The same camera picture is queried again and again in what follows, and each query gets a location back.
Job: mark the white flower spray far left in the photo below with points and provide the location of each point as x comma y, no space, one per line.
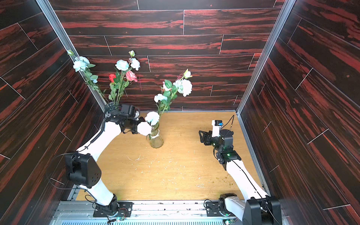
82,64

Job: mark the blue white flower spray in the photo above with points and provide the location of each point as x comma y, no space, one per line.
171,90

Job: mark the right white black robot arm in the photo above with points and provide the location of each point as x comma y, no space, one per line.
258,207

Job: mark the pale pink carnation drooping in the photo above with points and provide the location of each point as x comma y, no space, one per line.
144,128

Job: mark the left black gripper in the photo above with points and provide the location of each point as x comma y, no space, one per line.
141,119

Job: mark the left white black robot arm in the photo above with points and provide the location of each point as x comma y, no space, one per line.
81,166

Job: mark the clear glass vase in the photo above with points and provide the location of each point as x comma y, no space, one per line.
156,141

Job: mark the red pink white rose bouquet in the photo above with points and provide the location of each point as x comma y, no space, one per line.
123,77

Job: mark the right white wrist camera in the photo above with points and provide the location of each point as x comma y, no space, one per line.
216,127

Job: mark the aluminium front rail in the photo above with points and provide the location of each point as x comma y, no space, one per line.
176,212

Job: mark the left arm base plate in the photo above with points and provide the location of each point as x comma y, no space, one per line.
119,209

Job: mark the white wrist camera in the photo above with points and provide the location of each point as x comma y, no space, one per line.
134,112
216,127

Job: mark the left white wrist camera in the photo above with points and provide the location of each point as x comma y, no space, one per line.
134,112

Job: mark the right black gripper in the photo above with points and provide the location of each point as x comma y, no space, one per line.
207,138

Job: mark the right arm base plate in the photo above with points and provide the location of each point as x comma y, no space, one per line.
213,209

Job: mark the purple glass vase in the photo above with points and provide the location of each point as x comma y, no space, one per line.
111,109

